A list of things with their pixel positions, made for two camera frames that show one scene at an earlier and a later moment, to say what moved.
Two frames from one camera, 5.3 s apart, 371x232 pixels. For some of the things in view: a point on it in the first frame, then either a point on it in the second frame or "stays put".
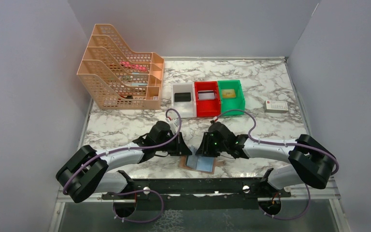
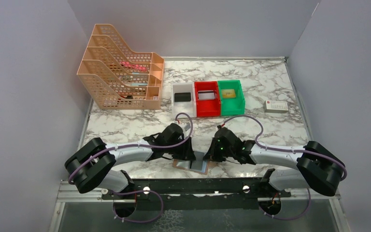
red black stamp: (127, 97) stays put
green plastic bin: (232, 97) stays put
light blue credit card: (205, 164) -> (185, 164)
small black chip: (182, 97) stays put
